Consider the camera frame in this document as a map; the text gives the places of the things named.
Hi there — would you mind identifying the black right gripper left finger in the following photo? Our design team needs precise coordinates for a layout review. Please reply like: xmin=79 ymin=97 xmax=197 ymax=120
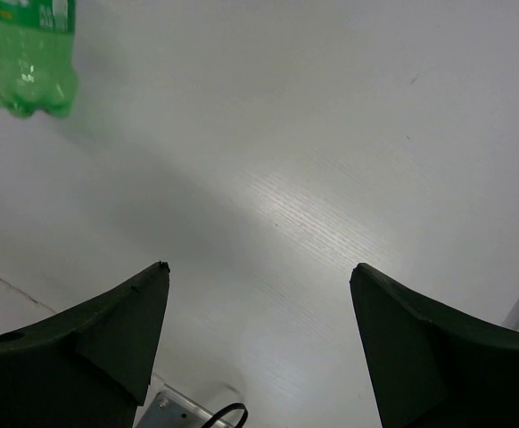
xmin=0 ymin=261 xmax=169 ymax=427

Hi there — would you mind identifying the green plastic soda bottle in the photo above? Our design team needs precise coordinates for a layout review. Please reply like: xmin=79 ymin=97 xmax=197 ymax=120
xmin=0 ymin=0 xmax=78 ymax=119

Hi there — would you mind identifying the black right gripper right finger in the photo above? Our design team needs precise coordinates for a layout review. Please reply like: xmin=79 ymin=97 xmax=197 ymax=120
xmin=350 ymin=263 xmax=519 ymax=427

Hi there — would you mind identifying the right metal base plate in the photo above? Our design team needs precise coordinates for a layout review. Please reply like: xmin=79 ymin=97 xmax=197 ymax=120
xmin=136 ymin=388 xmax=213 ymax=428

